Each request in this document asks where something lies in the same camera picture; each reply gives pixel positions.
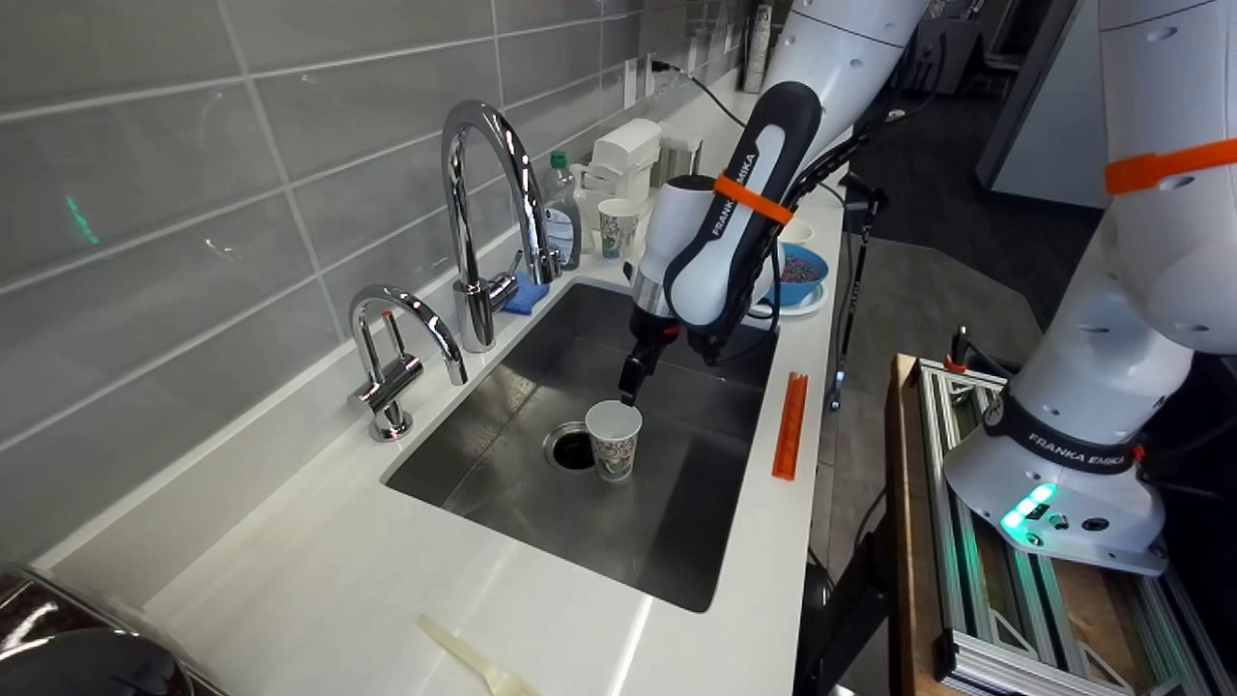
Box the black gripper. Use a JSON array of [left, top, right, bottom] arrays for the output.
[[613, 303, 688, 406]]

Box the white paper cup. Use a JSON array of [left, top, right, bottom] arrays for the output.
[[580, 395, 646, 493]]

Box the blue sponge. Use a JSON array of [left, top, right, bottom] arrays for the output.
[[499, 274, 553, 321]]

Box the white mug on counter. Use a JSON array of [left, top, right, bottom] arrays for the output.
[[595, 195, 640, 262]]

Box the orange tape strip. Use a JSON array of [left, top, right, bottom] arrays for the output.
[[768, 373, 812, 487]]

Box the green-capped soap bottle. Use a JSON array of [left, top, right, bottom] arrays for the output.
[[539, 147, 585, 274]]

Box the stainless steel sink basin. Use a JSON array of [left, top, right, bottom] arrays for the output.
[[378, 277, 783, 618]]

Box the blue bowl of colourful beads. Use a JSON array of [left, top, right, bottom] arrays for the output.
[[749, 239, 835, 324]]

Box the tall chrome gooseneck faucet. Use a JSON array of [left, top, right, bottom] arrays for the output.
[[437, 98, 562, 357]]

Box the small chrome faucet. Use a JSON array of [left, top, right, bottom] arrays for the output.
[[345, 281, 473, 445]]

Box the wooden base board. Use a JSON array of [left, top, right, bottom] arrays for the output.
[[885, 352, 964, 696]]

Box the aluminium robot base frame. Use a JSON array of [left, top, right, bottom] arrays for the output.
[[916, 357, 1237, 696]]

